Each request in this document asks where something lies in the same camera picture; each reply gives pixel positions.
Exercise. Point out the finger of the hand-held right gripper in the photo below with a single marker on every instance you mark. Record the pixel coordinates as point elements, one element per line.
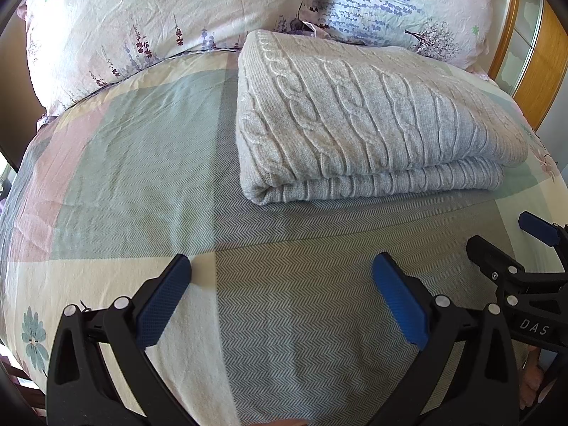
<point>497,266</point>
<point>537,228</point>

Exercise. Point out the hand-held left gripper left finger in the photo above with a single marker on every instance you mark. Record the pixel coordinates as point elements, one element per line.
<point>164,304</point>

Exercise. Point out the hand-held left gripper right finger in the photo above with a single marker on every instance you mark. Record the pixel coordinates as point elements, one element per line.
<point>399,304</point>

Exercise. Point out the checked pastel bed sheet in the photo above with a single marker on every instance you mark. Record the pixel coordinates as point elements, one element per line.
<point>146,177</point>

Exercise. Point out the wooden headboard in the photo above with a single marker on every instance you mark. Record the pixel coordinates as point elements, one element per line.
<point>539,57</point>

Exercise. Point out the floral pillow with tree print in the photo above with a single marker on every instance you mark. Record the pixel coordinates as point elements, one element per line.
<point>390,4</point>

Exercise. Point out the pink floral pillow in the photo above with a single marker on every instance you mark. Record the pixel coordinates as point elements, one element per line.
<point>146,22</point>

